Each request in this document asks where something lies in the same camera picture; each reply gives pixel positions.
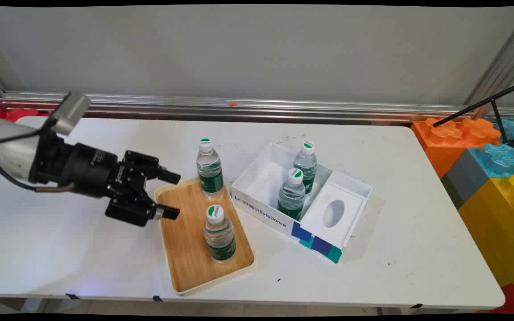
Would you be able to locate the orange toy building block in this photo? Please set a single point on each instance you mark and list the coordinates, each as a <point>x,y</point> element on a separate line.
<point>440,142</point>

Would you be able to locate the black tripod stand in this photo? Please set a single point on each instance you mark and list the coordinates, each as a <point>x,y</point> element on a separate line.
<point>471,107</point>

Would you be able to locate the wooden tray with pale rim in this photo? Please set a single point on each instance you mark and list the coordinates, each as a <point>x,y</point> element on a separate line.
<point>185,240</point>

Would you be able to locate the clear water bottle green label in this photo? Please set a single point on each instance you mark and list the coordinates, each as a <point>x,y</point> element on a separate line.
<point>307,167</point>
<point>220,243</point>
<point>210,178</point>
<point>291,198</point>

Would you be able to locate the grey toy building block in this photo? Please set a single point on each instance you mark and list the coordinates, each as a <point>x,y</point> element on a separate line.
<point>466,178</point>

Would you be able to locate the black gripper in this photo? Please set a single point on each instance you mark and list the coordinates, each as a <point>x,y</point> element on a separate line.
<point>89,169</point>

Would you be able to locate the aluminium frame rail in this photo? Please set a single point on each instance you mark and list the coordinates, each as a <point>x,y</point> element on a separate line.
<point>283,109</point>

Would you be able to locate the aluminium frame post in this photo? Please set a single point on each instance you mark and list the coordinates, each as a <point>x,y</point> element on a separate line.
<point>502,58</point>

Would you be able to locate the white ByteDance cardboard box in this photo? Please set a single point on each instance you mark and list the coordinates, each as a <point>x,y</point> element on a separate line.
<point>261,209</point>

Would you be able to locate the red toy building block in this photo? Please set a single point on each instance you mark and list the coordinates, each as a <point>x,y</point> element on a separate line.
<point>513,301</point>
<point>20,113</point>

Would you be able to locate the yellow toy building block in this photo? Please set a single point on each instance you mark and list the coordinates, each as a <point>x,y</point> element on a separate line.
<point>493,223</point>

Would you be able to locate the blue toy building block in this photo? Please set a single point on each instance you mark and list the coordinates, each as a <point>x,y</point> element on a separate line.
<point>504,160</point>

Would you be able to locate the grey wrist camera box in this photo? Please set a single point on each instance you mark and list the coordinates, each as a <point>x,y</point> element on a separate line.
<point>72,111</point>

